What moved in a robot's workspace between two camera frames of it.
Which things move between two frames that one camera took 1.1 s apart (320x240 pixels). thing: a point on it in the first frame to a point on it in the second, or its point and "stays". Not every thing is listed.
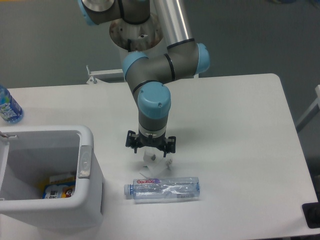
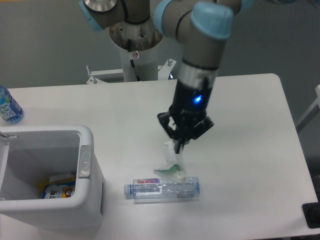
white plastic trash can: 28,155 stays
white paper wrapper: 155,162 to 174,161
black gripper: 134,141 to 189,106
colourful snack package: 58,186 stays
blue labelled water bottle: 10,110 stays
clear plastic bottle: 166,189 stays
